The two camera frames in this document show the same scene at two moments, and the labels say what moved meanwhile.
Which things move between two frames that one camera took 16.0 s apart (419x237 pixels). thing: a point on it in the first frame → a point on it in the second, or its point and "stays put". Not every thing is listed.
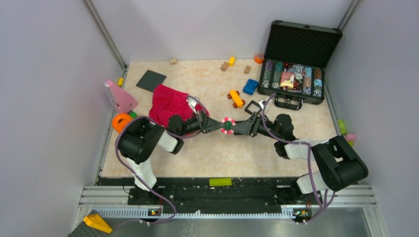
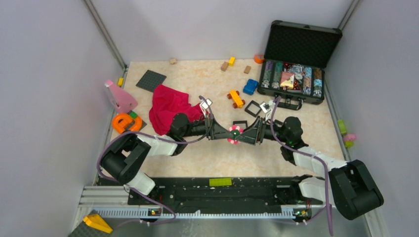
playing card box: (287, 79) stays put
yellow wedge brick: (95, 221) stays put
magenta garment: (167, 101) stays put
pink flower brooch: (229, 123) → (235, 131)
